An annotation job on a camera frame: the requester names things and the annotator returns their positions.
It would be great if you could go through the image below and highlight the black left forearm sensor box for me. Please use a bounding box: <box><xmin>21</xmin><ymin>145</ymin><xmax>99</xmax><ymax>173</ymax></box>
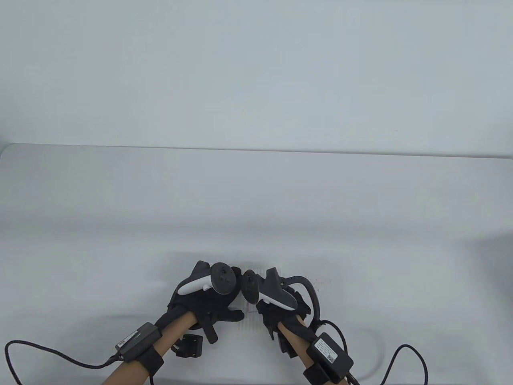
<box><xmin>115</xmin><ymin>323</ymin><xmax>162</xmax><ymax>362</ymax></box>

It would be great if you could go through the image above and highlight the black braided cable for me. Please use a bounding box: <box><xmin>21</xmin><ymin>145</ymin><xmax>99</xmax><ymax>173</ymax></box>
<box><xmin>4</xmin><ymin>340</ymin><xmax>119</xmax><ymax>385</ymax></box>
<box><xmin>321</xmin><ymin>320</ymin><xmax>429</xmax><ymax>385</ymax></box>

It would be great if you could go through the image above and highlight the grey white hand controller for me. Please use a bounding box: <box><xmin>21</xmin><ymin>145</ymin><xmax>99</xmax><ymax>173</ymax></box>
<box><xmin>178</xmin><ymin>261</ymin><xmax>237</xmax><ymax>297</ymax></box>
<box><xmin>242</xmin><ymin>267</ymin><xmax>322</xmax><ymax>322</ymax></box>

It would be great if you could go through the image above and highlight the black left forearm strap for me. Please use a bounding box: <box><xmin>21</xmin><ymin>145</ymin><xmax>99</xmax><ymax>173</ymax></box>
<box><xmin>140</xmin><ymin>345</ymin><xmax>165</xmax><ymax>376</ymax></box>

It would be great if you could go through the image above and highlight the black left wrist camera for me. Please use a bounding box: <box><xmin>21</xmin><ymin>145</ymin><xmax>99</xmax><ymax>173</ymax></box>
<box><xmin>175</xmin><ymin>317</ymin><xmax>219</xmax><ymax>359</ymax></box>

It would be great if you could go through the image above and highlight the black right braided cable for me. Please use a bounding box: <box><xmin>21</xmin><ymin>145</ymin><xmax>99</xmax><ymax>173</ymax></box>
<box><xmin>321</xmin><ymin>320</ymin><xmax>429</xmax><ymax>385</ymax></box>

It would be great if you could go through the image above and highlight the grey white right hand controller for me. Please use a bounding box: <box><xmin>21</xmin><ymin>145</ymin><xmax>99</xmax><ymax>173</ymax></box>
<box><xmin>242</xmin><ymin>267</ymin><xmax>322</xmax><ymax>322</ymax></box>

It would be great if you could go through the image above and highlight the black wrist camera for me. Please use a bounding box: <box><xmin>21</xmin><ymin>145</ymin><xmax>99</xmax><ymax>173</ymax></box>
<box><xmin>277</xmin><ymin>333</ymin><xmax>297</xmax><ymax>358</ymax></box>
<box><xmin>175</xmin><ymin>317</ymin><xmax>219</xmax><ymax>359</ymax></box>

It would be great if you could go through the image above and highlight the person's right hand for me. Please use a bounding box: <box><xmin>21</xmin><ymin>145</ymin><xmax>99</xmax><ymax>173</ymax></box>
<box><xmin>256</xmin><ymin>291</ymin><xmax>314</xmax><ymax>342</ymax></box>

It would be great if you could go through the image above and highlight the person's right forearm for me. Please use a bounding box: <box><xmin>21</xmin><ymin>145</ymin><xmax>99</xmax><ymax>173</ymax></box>
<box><xmin>277</xmin><ymin>317</ymin><xmax>353</xmax><ymax>385</ymax></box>

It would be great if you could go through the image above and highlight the black right forearm sensor box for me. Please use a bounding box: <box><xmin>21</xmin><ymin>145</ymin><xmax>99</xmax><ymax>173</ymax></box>
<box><xmin>307</xmin><ymin>333</ymin><xmax>354</xmax><ymax>376</ymax></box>

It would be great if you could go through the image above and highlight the black right forearm strap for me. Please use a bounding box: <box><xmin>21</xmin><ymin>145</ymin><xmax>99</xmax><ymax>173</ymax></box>
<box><xmin>303</xmin><ymin>363</ymin><xmax>334</xmax><ymax>385</ymax></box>

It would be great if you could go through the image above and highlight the white lined paper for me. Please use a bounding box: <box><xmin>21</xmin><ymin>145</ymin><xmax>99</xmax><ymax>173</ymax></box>
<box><xmin>238</xmin><ymin>267</ymin><xmax>281</xmax><ymax>332</ymax></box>

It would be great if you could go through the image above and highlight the black forearm strap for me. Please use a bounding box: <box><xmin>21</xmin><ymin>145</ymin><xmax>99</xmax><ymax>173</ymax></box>
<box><xmin>140</xmin><ymin>345</ymin><xmax>165</xmax><ymax>376</ymax></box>
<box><xmin>303</xmin><ymin>363</ymin><xmax>334</xmax><ymax>385</ymax></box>

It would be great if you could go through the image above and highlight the person's left hand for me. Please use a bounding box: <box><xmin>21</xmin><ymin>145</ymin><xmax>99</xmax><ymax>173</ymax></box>
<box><xmin>154</xmin><ymin>267</ymin><xmax>246</xmax><ymax>332</ymax></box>

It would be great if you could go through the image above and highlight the person's left forearm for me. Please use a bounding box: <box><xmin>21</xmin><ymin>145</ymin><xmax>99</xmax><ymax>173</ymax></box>
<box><xmin>102</xmin><ymin>313</ymin><xmax>199</xmax><ymax>385</ymax></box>

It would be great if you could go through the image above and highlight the grey white left hand controller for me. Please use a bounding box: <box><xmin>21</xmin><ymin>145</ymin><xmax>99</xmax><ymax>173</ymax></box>
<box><xmin>178</xmin><ymin>261</ymin><xmax>237</xmax><ymax>297</ymax></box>

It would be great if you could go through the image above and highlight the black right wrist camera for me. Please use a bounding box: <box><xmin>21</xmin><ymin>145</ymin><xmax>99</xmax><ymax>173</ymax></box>
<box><xmin>277</xmin><ymin>333</ymin><xmax>297</xmax><ymax>358</ymax></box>

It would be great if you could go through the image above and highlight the black left braided cable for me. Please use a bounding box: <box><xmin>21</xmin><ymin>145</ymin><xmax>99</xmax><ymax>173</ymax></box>
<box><xmin>4</xmin><ymin>340</ymin><xmax>119</xmax><ymax>385</ymax></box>

